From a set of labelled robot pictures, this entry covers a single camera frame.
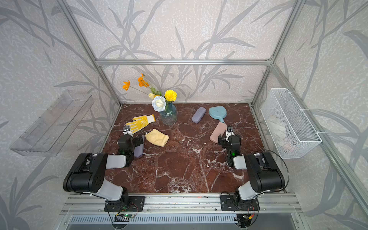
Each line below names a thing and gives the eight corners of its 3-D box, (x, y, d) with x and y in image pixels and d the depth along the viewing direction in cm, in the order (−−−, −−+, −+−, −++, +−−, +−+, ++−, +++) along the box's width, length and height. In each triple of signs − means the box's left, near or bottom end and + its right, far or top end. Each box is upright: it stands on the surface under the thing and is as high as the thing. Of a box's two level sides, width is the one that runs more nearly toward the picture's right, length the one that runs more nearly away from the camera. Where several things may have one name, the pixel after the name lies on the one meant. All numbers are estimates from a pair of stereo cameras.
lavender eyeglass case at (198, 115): (190, 121, 111) (190, 118, 108) (199, 108, 120) (199, 105, 117) (198, 124, 109) (198, 122, 106) (206, 111, 118) (207, 108, 115)
